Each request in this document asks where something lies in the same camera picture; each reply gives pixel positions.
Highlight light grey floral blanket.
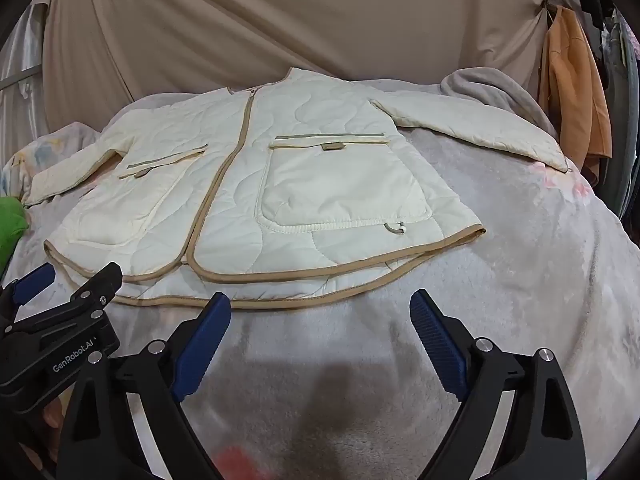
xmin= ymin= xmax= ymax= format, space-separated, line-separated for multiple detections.
xmin=0 ymin=80 xmax=640 ymax=480

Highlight orange hanging garment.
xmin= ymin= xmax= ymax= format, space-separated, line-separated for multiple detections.
xmin=537 ymin=5 xmax=613 ymax=186

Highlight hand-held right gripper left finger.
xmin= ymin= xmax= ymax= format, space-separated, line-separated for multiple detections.
xmin=55 ymin=292 xmax=232 ymax=480

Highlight dark hanging clothes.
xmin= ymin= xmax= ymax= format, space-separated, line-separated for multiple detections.
xmin=580 ymin=0 xmax=640 ymax=241

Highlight green cushion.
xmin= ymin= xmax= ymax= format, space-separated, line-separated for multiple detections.
xmin=0 ymin=196 xmax=30 ymax=271

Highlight colourful floral bedsheet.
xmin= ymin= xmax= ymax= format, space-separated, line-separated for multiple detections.
xmin=0 ymin=122 xmax=101 ymax=201

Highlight beige backdrop curtain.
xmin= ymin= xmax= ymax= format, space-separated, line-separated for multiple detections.
xmin=42 ymin=0 xmax=556 ymax=111

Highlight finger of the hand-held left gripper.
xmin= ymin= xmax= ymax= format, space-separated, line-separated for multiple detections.
xmin=0 ymin=262 xmax=57 ymax=333
xmin=67 ymin=262 xmax=124 ymax=315

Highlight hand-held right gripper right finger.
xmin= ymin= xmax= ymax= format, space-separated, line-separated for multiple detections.
xmin=409 ymin=288 xmax=588 ymax=480

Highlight cream quilted jacket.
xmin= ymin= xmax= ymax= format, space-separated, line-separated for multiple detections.
xmin=22 ymin=67 xmax=573 ymax=309

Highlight person's left hand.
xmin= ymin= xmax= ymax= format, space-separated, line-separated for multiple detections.
xmin=41 ymin=400 xmax=67 ymax=429

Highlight white satin curtain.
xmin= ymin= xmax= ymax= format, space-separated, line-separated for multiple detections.
xmin=0 ymin=2 xmax=51 ymax=161

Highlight grey fleece blanket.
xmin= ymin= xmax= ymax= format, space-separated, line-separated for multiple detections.
xmin=440 ymin=67 xmax=558 ymax=142

